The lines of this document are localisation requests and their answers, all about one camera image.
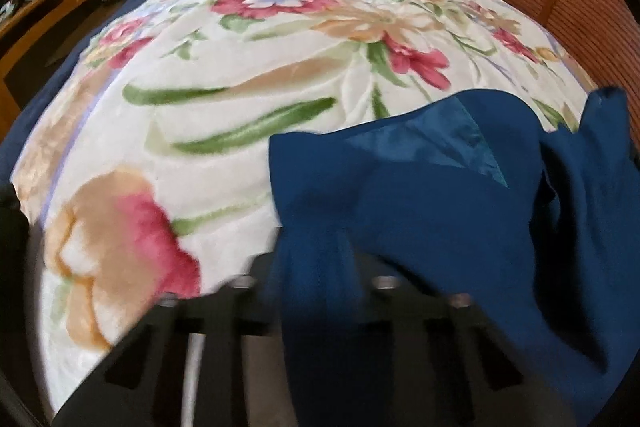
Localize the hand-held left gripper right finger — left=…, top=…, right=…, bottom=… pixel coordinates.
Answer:
left=350, top=254, right=556, bottom=427

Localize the navy blue suit jacket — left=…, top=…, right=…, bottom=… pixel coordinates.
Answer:
left=267, top=87, right=640, bottom=427

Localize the wooden desk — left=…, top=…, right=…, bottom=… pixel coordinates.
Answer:
left=0, top=0, right=123, bottom=108

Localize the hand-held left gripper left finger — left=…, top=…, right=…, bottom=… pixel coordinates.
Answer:
left=52, top=257, right=280, bottom=427

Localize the navy blue bed sheet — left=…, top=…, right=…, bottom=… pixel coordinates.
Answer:
left=0, top=0, right=201, bottom=168

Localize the floral plush blanket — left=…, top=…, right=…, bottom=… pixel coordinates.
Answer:
left=10, top=0, right=601, bottom=413

